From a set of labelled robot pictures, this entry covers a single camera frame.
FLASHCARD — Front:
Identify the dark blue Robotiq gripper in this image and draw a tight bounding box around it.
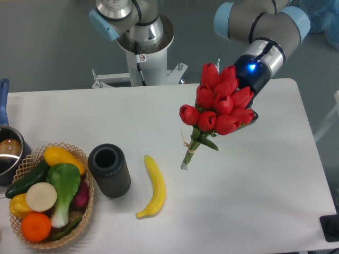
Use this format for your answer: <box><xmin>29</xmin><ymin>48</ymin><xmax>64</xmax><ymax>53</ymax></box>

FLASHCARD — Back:
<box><xmin>234</xmin><ymin>55</ymin><xmax>271</xmax><ymax>129</ymax></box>

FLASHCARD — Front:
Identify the red tulip bouquet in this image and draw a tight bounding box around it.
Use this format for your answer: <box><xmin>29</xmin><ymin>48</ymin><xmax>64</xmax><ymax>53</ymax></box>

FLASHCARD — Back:
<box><xmin>179</xmin><ymin>63</ymin><xmax>255</xmax><ymax>170</ymax></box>

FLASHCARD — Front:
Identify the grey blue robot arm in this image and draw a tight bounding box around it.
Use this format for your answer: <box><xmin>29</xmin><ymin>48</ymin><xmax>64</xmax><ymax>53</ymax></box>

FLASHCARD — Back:
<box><xmin>89</xmin><ymin>1</ymin><xmax>310</xmax><ymax>94</ymax></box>

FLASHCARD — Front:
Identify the blue plastic bag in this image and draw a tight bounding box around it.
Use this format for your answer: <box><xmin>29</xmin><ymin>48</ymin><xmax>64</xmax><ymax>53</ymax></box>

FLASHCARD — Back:
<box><xmin>304</xmin><ymin>1</ymin><xmax>338</xmax><ymax>50</ymax></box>

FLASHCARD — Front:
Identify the yellow banana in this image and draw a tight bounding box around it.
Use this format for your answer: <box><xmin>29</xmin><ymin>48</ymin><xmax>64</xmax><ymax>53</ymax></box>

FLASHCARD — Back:
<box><xmin>136</xmin><ymin>155</ymin><xmax>166</xmax><ymax>219</ymax></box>

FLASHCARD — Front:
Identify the black device at table edge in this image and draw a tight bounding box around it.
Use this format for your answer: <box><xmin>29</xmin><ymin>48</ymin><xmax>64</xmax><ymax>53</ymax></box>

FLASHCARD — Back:
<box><xmin>319</xmin><ymin>214</ymin><xmax>338</xmax><ymax>242</ymax></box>

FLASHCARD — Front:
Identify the dark grey ribbed vase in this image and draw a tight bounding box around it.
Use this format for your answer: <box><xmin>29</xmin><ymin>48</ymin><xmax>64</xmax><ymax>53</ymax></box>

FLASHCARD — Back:
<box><xmin>88</xmin><ymin>143</ymin><xmax>131</xmax><ymax>198</ymax></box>

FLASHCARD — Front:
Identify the green bok choy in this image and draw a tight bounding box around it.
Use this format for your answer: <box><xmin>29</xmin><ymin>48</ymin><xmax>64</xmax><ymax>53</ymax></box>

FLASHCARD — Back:
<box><xmin>46</xmin><ymin>163</ymin><xmax>81</xmax><ymax>228</ymax></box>

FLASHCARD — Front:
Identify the yellow squash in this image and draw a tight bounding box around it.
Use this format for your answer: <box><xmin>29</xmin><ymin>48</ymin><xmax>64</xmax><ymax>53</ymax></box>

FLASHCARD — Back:
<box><xmin>43</xmin><ymin>146</ymin><xmax>86</xmax><ymax>175</ymax></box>

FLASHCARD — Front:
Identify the woven wicker basket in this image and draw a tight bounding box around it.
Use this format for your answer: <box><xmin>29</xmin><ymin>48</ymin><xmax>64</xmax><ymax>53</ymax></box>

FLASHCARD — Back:
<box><xmin>10</xmin><ymin>142</ymin><xmax>94</xmax><ymax>250</ymax></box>

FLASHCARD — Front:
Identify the dark green cucumber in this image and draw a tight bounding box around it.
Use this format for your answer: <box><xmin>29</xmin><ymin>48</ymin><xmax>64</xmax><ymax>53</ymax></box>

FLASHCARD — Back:
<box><xmin>5</xmin><ymin>159</ymin><xmax>50</xmax><ymax>199</ymax></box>

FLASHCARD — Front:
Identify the green chili pepper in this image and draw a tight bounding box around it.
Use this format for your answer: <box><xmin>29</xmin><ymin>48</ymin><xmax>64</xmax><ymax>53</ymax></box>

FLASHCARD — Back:
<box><xmin>49</xmin><ymin>217</ymin><xmax>82</xmax><ymax>241</ymax></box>

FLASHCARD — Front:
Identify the white round radish slice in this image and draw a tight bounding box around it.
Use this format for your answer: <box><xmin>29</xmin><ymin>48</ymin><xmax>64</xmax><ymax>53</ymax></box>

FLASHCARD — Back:
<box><xmin>26</xmin><ymin>182</ymin><xmax>57</xmax><ymax>212</ymax></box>

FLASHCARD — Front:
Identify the orange fruit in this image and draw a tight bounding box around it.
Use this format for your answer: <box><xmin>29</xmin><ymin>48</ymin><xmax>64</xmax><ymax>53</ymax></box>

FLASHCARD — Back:
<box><xmin>21</xmin><ymin>212</ymin><xmax>51</xmax><ymax>242</ymax></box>

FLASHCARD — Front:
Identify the yellow bell pepper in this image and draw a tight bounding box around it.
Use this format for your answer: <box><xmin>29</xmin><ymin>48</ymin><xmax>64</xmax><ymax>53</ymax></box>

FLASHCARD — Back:
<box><xmin>10</xmin><ymin>193</ymin><xmax>33</xmax><ymax>219</ymax></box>

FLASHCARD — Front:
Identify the white frame at right edge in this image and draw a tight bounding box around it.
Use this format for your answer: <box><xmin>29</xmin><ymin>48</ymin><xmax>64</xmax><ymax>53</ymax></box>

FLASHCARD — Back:
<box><xmin>314</xmin><ymin>91</ymin><xmax>338</xmax><ymax>142</ymax></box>

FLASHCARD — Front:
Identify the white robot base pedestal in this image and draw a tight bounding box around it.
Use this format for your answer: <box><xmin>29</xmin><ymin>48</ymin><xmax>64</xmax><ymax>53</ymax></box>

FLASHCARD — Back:
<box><xmin>92</xmin><ymin>14</ymin><xmax>188</xmax><ymax>88</ymax></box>

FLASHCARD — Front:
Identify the blue handled saucepan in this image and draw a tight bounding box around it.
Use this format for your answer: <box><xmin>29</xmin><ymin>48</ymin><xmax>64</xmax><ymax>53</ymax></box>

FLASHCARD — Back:
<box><xmin>1</xmin><ymin>78</ymin><xmax>31</xmax><ymax>186</ymax></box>

